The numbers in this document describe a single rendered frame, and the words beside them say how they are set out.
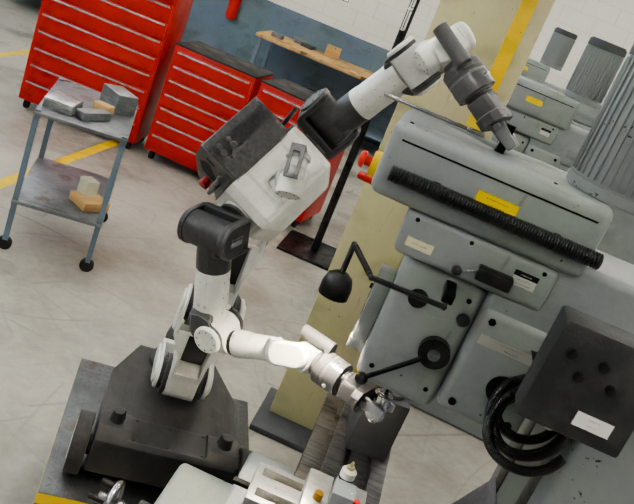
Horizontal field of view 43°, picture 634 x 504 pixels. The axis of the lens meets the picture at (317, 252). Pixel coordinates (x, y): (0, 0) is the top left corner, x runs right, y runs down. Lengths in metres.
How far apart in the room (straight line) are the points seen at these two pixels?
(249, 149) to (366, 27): 8.85
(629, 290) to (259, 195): 0.90
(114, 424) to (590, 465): 1.47
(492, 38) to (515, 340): 1.92
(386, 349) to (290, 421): 2.29
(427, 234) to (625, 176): 0.40
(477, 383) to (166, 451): 1.17
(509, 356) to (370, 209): 1.93
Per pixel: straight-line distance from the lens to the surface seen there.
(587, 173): 1.72
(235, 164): 2.04
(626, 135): 1.70
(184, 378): 2.72
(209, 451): 2.66
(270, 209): 2.03
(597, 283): 1.74
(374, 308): 1.86
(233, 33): 11.24
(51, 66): 7.19
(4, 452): 3.41
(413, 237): 1.69
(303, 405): 4.01
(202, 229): 2.01
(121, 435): 2.62
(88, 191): 4.88
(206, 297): 2.08
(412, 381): 1.83
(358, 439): 2.32
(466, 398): 1.82
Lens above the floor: 2.15
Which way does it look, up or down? 20 degrees down
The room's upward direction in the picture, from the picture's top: 22 degrees clockwise
